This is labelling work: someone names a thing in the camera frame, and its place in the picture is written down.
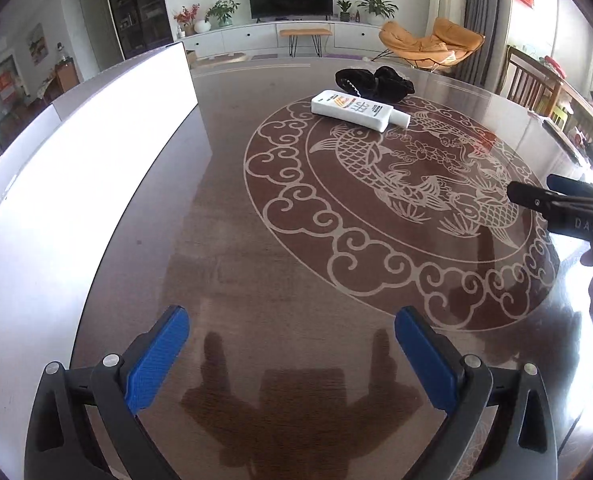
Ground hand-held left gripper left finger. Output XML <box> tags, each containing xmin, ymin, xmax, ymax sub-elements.
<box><xmin>24</xmin><ymin>305</ymin><xmax>191</xmax><ymax>480</ymax></box>

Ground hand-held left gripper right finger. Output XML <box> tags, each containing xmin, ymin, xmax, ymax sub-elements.
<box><xmin>393</xmin><ymin>306</ymin><xmax>559</xmax><ymax>480</ymax></box>

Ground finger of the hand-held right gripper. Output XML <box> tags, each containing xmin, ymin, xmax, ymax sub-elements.
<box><xmin>506</xmin><ymin>181</ymin><xmax>593</xmax><ymax>213</ymax></box>
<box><xmin>547</xmin><ymin>174</ymin><xmax>593</xmax><ymax>200</ymax></box>

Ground brown patterned desktop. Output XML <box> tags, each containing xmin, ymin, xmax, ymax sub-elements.
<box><xmin>69</xmin><ymin>55</ymin><xmax>593</xmax><ymax>480</ymax></box>

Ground dark flat object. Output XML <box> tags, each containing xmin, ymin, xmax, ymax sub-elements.
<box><xmin>541</xmin><ymin>117</ymin><xmax>582</xmax><ymax>161</ymax></box>

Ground cluttered wooden table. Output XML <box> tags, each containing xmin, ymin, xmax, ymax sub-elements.
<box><xmin>541</xmin><ymin>57</ymin><xmax>593</xmax><ymax>136</ymax></box>

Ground slatted wooden chair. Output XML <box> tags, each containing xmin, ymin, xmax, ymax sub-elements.
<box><xmin>505</xmin><ymin>46</ymin><xmax>562</xmax><ymax>113</ymax></box>

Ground grey curtain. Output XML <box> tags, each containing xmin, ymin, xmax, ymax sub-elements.
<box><xmin>463</xmin><ymin>0</ymin><xmax>514</xmax><ymax>93</ymax></box>

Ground black velvet cloth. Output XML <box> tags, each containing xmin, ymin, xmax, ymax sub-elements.
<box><xmin>335</xmin><ymin>65</ymin><xmax>416</xmax><ymax>103</ymax></box>

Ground white plastic bottle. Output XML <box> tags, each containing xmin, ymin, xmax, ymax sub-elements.
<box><xmin>311</xmin><ymin>89</ymin><xmax>411</xmax><ymax>133</ymax></box>

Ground orange lounge chair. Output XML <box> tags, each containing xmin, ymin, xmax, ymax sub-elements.
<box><xmin>375</xmin><ymin>17</ymin><xmax>486</xmax><ymax>71</ymax></box>

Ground large-leaf potted plant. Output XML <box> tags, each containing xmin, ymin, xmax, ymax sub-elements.
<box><xmin>356</xmin><ymin>0</ymin><xmax>399</xmax><ymax>24</ymax></box>

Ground orange bench with black legs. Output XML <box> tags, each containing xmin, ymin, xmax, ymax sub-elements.
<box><xmin>279</xmin><ymin>28</ymin><xmax>333</xmax><ymax>58</ymax></box>

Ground white television cabinet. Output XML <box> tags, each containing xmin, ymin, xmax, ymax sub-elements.
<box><xmin>176</xmin><ymin>20</ymin><xmax>392</xmax><ymax>61</ymax></box>

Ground red flowers in vase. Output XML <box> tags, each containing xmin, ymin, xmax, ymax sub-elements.
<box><xmin>173</xmin><ymin>4</ymin><xmax>200</xmax><ymax>38</ymax></box>

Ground leafy green potted plant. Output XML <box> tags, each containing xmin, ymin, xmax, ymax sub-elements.
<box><xmin>205</xmin><ymin>0</ymin><xmax>240</xmax><ymax>28</ymax></box>

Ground dark glass display cabinet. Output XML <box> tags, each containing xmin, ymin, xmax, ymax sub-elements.
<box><xmin>101</xmin><ymin>0</ymin><xmax>174</xmax><ymax>61</ymax></box>

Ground framed wall painting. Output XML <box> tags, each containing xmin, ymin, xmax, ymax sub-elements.
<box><xmin>29</xmin><ymin>23</ymin><xmax>46</xmax><ymax>65</ymax></box>

